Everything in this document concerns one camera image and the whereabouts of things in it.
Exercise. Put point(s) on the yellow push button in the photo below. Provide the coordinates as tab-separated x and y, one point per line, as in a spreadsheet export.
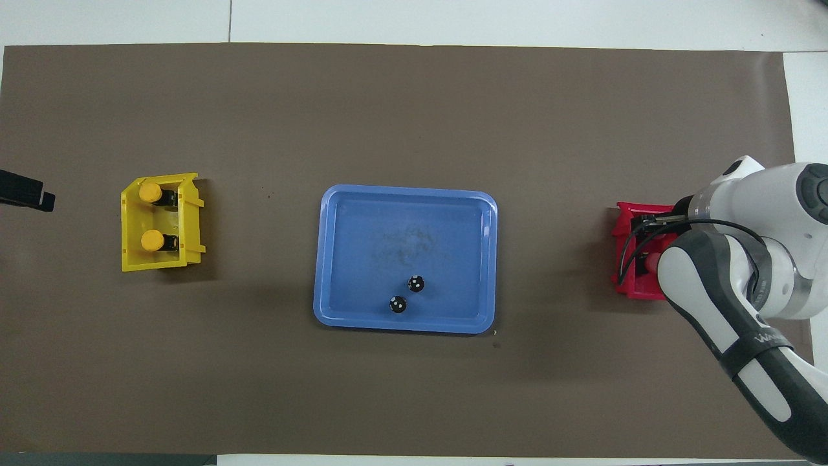
150	192
152	241

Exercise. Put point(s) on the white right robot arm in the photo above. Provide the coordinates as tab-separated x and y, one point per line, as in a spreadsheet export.
795	259

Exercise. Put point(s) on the brown table mat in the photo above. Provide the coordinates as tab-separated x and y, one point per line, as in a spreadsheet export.
414	116

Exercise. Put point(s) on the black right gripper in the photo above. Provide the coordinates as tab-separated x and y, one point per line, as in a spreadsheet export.
656	222

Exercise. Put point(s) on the yellow plastic bin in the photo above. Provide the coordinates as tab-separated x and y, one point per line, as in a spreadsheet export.
132	259

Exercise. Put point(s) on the black cylindrical capacitor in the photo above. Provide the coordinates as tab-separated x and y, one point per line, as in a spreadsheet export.
398	304
416	283

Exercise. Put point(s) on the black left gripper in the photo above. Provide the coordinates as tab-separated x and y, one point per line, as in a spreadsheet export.
19	191

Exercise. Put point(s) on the blue plastic tray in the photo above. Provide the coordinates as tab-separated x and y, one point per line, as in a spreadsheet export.
388	226

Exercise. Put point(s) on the red plastic bin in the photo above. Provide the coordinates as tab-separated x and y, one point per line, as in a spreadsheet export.
624	213

